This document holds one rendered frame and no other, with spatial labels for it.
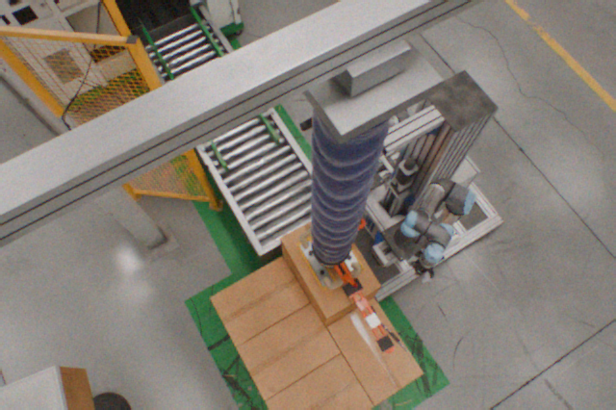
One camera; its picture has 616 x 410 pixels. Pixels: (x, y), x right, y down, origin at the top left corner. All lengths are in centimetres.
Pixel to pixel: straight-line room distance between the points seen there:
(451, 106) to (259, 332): 197
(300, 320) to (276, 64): 251
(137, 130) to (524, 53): 480
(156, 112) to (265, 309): 251
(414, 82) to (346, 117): 20
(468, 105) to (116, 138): 167
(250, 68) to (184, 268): 321
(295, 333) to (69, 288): 204
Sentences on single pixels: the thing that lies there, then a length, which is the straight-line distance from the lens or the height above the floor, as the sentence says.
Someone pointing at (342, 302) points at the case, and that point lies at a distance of 291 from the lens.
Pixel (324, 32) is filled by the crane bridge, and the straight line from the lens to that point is 102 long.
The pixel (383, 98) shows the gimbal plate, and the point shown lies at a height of 287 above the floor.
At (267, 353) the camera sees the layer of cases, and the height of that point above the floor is 54.
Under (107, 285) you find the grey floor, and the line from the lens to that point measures 425.
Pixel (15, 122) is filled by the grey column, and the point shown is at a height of 202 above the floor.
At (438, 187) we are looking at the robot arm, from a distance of 240.
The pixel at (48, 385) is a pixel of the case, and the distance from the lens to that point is 316.
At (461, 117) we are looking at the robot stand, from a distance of 221.
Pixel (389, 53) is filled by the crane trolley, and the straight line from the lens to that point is 112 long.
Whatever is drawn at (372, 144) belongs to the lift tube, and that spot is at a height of 263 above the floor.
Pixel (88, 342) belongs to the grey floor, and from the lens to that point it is 422.
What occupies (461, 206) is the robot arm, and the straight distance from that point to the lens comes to 246.
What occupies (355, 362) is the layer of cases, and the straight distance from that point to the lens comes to 328.
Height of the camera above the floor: 381
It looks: 69 degrees down
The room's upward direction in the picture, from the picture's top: 1 degrees counter-clockwise
